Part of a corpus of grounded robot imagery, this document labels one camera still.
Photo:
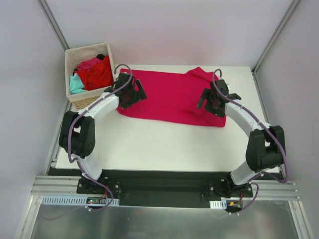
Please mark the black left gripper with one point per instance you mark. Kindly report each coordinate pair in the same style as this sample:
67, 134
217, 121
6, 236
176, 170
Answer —
139, 90

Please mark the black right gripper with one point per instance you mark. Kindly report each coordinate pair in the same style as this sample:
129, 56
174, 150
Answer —
203, 100

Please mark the magenta t shirt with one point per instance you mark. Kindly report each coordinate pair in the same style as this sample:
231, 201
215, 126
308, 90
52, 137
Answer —
88, 64
173, 97

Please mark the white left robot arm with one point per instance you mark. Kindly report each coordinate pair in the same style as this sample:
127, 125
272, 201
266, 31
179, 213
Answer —
78, 134

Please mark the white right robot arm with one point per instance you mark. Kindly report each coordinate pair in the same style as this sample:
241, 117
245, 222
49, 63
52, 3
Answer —
266, 143

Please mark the red t shirt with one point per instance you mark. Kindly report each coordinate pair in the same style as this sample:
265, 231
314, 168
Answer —
99, 76

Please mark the magenta t shirt in basket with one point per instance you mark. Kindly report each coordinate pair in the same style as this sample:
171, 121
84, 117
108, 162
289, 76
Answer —
88, 64

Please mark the turquoise t shirt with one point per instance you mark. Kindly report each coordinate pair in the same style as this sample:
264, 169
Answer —
75, 84

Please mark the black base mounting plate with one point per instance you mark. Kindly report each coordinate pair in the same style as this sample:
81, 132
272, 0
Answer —
164, 189

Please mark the right slotted cable duct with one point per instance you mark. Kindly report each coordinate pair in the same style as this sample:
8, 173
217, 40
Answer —
218, 204

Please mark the slotted cable duct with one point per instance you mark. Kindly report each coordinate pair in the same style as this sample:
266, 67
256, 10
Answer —
218, 204
79, 201

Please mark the aluminium frame rail right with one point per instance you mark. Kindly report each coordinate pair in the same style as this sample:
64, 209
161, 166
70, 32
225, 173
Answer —
277, 32

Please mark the aluminium frame rail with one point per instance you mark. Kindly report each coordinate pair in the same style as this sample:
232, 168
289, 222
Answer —
277, 32
53, 23

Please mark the aluminium frame rail left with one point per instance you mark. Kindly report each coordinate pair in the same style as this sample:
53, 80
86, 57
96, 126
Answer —
53, 23

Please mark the left slotted cable duct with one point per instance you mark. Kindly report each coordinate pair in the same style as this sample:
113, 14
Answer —
79, 201

